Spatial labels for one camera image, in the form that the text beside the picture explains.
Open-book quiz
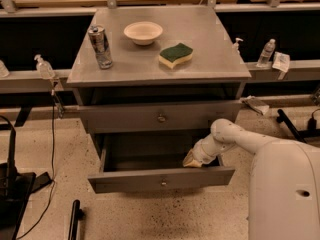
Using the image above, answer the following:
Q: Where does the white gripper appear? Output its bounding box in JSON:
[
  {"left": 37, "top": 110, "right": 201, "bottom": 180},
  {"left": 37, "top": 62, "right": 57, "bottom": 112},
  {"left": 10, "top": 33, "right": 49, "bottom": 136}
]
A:
[{"left": 183, "top": 138, "right": 217, "bottom": 168}]

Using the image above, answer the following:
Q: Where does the grey drawer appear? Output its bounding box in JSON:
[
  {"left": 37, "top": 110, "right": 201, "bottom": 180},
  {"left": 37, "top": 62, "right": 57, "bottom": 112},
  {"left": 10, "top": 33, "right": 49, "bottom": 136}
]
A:
[
  {"left": 79, "top": 101, "right": 242, "bottom": 133},
  {"left": 88, "top": 130, "right": 235, "bottom": 193}
]

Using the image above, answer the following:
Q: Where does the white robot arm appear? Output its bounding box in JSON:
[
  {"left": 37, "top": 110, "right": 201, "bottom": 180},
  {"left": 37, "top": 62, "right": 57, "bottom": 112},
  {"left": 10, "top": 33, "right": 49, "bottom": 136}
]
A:
[{"left": 183, "top": 119, "right": 320, "bottom": 240}]

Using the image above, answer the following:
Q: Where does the grey top drawer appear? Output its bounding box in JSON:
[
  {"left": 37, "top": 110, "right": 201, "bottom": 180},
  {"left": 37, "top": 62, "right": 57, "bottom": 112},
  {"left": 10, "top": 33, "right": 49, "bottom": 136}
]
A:
[{"left": 79, "top": 101, "right": 242, "bottom": 133}]

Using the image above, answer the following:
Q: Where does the grey drawer cabinet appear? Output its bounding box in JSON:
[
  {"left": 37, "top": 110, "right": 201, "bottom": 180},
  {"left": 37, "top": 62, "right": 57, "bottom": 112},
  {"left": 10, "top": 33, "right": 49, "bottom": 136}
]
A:
[{"left": 67, "top": 6, "right": 250, "bottom": 149}]

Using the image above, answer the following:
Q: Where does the folded grey cloth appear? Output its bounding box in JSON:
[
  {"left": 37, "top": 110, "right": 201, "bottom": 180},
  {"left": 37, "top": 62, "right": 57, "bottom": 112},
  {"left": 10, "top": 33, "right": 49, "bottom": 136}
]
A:
[{"left": 242, "top": 96, "right": 269, "bottom": 115}]

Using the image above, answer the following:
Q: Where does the green yellow sponge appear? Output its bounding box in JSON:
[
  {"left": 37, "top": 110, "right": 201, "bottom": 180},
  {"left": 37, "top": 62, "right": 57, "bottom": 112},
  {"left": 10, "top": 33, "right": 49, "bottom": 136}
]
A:
[{"left": 159, "top": 43, "right": 193, "bottom": 69}]

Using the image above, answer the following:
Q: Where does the black stand leg right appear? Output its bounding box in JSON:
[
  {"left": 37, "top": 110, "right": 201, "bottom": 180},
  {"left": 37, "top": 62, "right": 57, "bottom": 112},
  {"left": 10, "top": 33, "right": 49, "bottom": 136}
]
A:
[{"left": 276, "top": 109, "right": 320, "bottom": 143}]

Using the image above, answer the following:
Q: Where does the right sanitizer pump bottle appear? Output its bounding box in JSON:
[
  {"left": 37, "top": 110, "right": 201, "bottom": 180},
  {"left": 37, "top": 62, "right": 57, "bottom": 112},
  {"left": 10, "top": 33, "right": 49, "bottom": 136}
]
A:
[{"left": 233, "top": 37, "right": 244, "bottom": 55}]

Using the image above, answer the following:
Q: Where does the sanitizer pump bottle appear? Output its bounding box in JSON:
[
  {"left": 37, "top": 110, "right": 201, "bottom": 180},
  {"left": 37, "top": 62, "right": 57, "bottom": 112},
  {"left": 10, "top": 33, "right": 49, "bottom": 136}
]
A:
[
  {"left": 34, "top": 54, "right": 55, "bottom": 80},
  {"left": 233, "top": 37, "right": 244, "bottom": 55}
]

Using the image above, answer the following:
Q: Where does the black floor bar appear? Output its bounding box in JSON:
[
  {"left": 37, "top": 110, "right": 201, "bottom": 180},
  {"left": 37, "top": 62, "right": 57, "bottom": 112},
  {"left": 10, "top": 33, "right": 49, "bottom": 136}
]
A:
[{"left": 68, "top": 199, "right": 84, "bottom": 240}]

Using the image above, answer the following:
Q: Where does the clear water bottle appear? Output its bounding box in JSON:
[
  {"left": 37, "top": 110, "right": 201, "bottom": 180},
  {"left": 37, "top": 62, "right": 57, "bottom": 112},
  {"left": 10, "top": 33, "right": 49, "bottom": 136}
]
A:
[{"left": 256, "top": 39, "right": 276, "bottom": 67}]

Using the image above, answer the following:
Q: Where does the white wipes packet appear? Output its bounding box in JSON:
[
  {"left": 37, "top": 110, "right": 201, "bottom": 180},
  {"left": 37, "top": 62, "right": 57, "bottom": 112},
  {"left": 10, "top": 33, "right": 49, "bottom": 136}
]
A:
[{"left": 272, "top": 52, "right": 290, "bottom": 72}]

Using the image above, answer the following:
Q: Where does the white bowl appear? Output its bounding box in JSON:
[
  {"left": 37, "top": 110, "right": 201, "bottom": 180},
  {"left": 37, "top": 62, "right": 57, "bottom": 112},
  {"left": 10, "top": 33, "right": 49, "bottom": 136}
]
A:
[{"left": 124, "top": 21, "right": 163, "bottom": 46}]

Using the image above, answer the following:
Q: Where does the silver drink can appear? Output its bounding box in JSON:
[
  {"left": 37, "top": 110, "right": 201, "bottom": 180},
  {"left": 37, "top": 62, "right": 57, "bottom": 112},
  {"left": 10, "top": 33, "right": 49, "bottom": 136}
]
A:
[{"left": 88, "top": 25, "right": 113, "bottom": 69}]

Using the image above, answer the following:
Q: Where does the left sanitizer pump bottle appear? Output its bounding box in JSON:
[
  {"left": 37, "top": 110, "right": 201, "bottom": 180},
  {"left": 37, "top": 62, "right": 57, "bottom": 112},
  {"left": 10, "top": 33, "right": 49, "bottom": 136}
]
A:
[{"left": 34, "top": 54, "right": 55, "bottom": 80}]

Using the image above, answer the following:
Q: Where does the black stand left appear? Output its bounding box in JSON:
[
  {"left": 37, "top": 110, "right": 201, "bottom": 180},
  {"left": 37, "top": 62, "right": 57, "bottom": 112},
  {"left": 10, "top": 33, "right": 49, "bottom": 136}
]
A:
[{"left": 0, "top": 116, "right": 52, "bottom": 240}]

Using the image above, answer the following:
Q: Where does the clear bottle far left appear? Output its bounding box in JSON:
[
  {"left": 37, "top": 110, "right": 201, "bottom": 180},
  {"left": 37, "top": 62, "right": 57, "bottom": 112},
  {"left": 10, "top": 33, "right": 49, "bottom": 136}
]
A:
[{"left": 0, "top": 60, "right": 10, "bottom": 78}]

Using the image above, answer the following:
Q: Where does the black cable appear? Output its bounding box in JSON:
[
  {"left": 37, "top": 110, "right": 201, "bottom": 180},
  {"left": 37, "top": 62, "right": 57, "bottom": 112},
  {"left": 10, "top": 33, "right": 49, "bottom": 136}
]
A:
[{"left": 16, "top": 80, "right": 66, "bottom": 240}]

